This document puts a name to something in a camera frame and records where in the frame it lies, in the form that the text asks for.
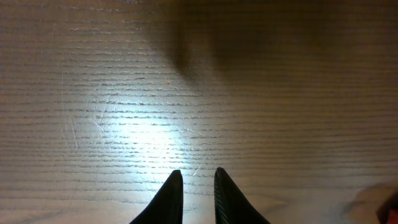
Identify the red shirt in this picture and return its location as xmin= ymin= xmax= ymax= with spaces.
xmin=376 ymin=192 xmax=397 ymax=224

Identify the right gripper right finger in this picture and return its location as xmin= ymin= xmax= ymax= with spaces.
xmin=214 ymin=167 xmax=271 ymax=224

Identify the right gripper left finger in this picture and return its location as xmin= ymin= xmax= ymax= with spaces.
xmin=130 ymin=170 xmax=183 ymax=224

